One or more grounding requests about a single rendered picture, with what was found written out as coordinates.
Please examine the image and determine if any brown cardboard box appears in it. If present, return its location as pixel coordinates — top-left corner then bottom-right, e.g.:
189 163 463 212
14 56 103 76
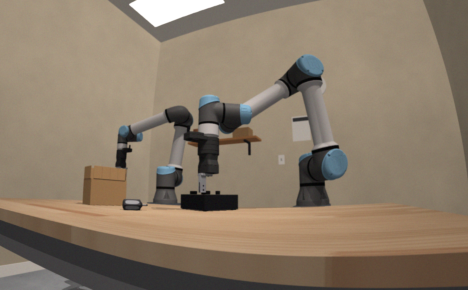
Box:
82 166 127 206

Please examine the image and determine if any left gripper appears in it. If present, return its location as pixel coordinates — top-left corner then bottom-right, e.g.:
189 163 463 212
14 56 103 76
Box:
183 123 219 193

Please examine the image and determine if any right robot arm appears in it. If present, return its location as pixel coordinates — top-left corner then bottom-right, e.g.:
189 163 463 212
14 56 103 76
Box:
118 106 194 203

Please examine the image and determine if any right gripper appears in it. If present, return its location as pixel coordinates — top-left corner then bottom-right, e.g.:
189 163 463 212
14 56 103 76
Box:
115 143 132 169

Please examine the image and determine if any black screwdriver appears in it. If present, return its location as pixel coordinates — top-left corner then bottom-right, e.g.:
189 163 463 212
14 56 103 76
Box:
122 199 147 210

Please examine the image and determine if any black lighting desk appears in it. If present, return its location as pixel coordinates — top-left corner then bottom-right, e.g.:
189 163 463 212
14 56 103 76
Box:
181 191 238 211

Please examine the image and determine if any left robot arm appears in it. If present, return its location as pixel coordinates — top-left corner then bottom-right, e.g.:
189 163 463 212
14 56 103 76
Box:
198 54 348 206

